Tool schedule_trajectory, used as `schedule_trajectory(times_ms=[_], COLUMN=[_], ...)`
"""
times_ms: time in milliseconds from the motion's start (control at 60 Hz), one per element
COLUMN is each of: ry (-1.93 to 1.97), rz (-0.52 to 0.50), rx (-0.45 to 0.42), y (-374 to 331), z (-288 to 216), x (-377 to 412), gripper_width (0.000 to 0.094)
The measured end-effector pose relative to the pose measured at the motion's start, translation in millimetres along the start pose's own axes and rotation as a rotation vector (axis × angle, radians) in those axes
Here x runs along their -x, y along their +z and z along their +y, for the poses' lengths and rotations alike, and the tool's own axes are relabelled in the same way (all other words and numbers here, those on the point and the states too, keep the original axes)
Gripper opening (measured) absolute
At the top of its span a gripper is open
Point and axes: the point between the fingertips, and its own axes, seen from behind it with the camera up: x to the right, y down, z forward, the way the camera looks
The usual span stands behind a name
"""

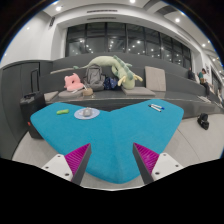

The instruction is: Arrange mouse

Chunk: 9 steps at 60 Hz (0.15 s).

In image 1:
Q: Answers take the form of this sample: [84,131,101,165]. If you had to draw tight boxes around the small green eraser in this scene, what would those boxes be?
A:
[56,108,70,116]

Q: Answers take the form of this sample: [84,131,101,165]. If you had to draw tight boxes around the round light blue mouse pad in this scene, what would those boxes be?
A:
[73,106,101,120]

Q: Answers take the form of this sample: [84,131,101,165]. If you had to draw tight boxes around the upright grey seat cushion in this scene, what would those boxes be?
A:
[144,65,167,92]

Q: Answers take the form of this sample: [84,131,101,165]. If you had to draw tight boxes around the ceiling spot lights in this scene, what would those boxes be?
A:
[24,0,218,64]

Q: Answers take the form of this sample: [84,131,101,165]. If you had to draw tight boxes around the white marker with blue cap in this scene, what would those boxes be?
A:
[150,103,165,111]

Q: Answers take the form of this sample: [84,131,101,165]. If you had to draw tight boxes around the pink plush cushion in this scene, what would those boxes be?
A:
[63,72,85,92]

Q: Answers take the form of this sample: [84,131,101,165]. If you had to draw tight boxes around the grey and white computer mouse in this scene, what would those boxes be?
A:
[82,107,93,118]

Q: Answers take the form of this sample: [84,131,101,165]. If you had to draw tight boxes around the flat grey seat cushion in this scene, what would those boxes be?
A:
[120,86,156,98]
[58,89,84,99]
[43,90,60,103]

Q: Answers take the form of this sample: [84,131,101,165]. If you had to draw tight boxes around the white marker with black cap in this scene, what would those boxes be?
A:
[148,104,163,113]

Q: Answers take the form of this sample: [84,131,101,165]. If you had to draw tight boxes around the person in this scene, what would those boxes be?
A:
[186,67,196,81]
[198,67,212,98]

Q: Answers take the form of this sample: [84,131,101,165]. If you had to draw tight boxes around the small beige pouch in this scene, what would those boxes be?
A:
[82,87,94,97]

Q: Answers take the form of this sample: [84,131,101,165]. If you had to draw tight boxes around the grey backpack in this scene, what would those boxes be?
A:
[83,63,106,92]

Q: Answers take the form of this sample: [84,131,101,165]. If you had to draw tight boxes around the black suitcase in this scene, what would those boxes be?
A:
[19,68,47,140]

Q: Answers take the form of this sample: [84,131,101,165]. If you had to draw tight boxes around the green dragon plush toy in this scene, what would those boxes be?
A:
[73,54,144,90]

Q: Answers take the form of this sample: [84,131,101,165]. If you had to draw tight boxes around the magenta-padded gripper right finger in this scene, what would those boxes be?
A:
[132,142,184,185]

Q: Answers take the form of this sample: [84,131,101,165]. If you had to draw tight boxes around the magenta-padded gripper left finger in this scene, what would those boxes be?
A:
[41,143,92,186]

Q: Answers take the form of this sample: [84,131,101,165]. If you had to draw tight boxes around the black bag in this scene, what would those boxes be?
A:
[196,112,210,131]

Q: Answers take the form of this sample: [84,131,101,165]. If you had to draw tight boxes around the dark blue patterned bag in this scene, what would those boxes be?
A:
[103,76,119,91]

